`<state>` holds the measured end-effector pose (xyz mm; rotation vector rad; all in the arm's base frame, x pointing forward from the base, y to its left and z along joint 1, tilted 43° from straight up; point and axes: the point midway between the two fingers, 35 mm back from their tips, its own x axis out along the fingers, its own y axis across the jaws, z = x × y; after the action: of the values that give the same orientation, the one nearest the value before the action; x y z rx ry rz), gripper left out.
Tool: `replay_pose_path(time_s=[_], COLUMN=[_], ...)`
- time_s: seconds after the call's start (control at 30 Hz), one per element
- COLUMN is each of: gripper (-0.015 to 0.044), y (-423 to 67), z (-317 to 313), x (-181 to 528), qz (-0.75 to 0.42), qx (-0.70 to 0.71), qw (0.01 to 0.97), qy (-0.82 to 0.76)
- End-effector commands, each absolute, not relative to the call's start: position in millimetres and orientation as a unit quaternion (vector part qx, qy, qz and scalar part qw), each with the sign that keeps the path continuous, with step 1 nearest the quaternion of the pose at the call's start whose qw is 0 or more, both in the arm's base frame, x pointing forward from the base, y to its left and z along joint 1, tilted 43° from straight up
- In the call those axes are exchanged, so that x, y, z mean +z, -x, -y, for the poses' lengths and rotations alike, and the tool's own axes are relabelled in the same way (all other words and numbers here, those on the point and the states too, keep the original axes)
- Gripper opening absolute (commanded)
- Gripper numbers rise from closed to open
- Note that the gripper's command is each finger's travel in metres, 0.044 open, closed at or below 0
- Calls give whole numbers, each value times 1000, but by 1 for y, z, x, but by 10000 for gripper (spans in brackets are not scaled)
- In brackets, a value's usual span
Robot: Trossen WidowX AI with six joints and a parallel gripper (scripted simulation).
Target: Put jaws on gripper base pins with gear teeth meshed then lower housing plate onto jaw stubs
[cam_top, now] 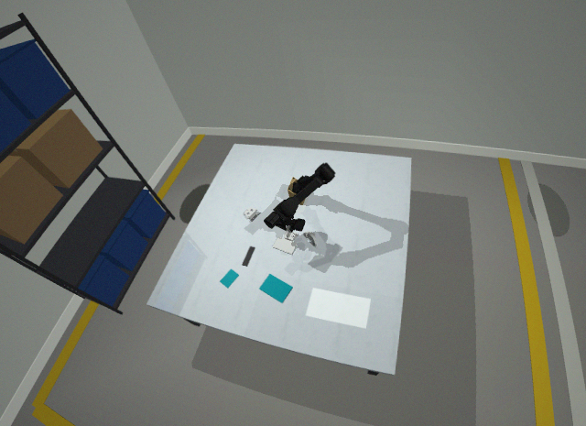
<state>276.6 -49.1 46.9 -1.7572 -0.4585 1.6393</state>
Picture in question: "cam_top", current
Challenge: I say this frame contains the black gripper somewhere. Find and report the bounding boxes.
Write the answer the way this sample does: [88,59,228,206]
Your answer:
[276,218,306,232]

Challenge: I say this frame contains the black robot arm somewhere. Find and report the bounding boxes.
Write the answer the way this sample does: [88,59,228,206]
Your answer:
[264,162,336,229]

